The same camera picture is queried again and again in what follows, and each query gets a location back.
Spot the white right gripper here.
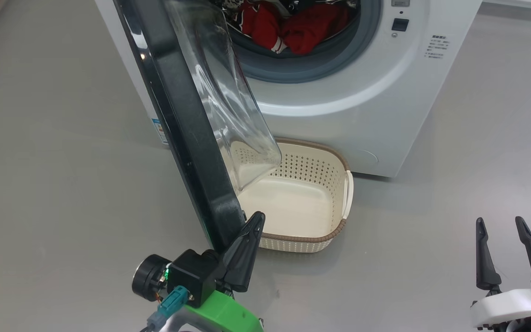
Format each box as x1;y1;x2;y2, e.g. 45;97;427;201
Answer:
471;216;531;332

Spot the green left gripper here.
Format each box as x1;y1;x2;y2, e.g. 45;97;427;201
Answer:
155;211;266;332

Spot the washing machine glass door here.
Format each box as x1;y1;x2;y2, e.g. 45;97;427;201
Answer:
112;0;283;254

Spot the red basketball jersey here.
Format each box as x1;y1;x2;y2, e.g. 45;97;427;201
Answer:
222;0;359;56

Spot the cream perforated laundry basket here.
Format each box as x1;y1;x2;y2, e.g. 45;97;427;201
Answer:
222;137;354;253

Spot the white front-load washing machine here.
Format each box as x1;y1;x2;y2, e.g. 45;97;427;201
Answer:
94;0;483;179

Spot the black cylinder with green light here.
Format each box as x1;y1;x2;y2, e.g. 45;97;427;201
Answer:
132;254;172;303

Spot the blue energy label sticker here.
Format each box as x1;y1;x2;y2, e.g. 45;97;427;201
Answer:
151;118;170;146

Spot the teal left camera connector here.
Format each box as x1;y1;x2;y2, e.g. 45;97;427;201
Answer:
157;285;190;319

